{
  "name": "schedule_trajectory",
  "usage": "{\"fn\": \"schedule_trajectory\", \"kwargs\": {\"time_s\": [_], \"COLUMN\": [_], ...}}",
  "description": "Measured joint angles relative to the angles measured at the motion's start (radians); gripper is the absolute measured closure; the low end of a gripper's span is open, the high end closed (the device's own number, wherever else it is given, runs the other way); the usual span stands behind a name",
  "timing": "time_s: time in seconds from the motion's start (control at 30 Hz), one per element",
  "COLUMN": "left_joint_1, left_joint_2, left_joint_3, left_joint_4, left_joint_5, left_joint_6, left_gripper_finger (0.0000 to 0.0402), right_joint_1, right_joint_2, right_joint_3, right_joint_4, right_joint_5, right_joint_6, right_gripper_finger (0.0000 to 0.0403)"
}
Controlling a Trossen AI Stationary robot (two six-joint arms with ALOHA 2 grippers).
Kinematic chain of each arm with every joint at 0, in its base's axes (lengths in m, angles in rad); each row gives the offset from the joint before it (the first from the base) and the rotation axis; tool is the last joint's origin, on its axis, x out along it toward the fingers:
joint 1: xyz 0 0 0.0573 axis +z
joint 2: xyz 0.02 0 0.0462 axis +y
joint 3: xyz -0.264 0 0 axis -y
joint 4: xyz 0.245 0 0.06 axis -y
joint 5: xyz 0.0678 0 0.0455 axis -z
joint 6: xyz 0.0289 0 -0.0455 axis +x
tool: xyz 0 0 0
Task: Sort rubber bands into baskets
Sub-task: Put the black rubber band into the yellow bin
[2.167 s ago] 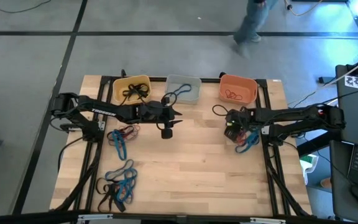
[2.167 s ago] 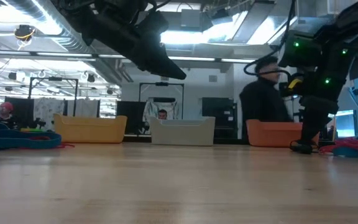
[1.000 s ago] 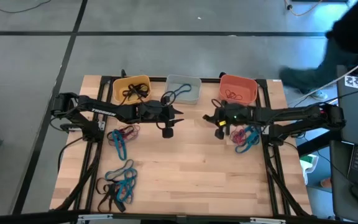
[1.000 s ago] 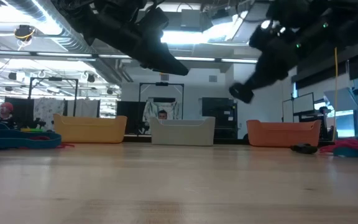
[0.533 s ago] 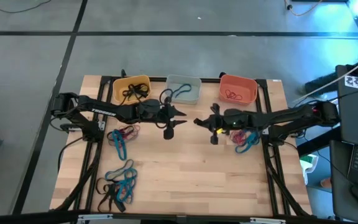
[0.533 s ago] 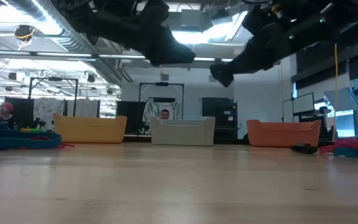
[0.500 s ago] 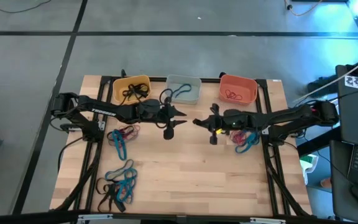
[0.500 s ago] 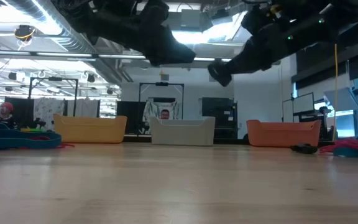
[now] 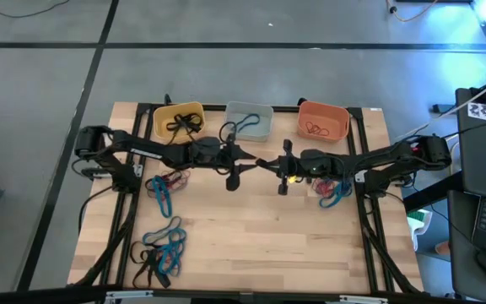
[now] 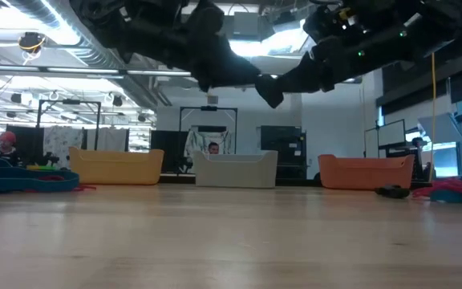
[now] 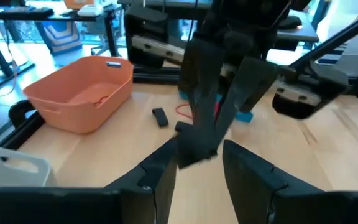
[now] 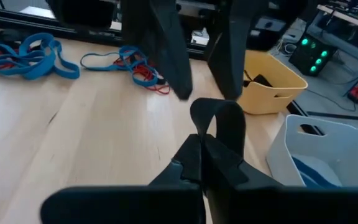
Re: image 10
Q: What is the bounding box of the grey ceiling box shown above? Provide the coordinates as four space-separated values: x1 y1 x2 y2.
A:
233 10 261 39

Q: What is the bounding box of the patterned white cloth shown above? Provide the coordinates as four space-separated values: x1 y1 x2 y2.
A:
43 126 84 164

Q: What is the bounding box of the white angled panel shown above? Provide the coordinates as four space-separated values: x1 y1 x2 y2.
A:
417 112 462 145

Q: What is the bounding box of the yellow plastic basket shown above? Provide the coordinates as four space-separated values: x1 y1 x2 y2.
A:
68 146 165 186

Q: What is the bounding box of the plain white cloth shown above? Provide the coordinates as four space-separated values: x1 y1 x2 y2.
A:
85 127 128 153

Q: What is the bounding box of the crumpled white cloth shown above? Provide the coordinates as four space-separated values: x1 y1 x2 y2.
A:
184 127 233 157

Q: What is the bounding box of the black metal stand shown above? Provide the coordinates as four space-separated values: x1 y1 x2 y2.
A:
36 99 102 152

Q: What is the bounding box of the black aluminium table frame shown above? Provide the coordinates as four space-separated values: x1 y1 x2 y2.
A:
94 172 432 189

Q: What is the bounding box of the white plastic basket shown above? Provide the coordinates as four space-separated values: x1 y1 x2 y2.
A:
193 150 279 189

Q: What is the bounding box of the orange plastic basket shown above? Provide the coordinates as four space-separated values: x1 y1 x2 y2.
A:
318 154 415 191

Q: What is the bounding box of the linear ceiling light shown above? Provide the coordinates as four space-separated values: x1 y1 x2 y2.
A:
0 63 363 84

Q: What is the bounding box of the white display board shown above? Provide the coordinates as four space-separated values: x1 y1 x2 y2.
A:
364 119 407 158

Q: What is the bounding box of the black flat panel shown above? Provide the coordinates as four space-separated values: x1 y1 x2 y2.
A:
6 124 45 161

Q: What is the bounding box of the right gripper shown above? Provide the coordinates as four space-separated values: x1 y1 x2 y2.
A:
254 0 400 109

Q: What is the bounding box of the black ceiling cable reel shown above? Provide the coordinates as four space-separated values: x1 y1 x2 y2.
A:
18 31 47 55

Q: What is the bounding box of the black cabinet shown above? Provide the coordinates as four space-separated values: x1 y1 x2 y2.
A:
260 125 307 181

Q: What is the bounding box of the black gantry frame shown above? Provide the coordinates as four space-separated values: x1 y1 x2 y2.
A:
179 105 239 156

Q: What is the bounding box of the black monitor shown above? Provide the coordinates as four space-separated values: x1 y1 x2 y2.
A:
150 130 190 174

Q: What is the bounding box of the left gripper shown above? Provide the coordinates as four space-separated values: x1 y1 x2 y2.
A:
118 0 262 93

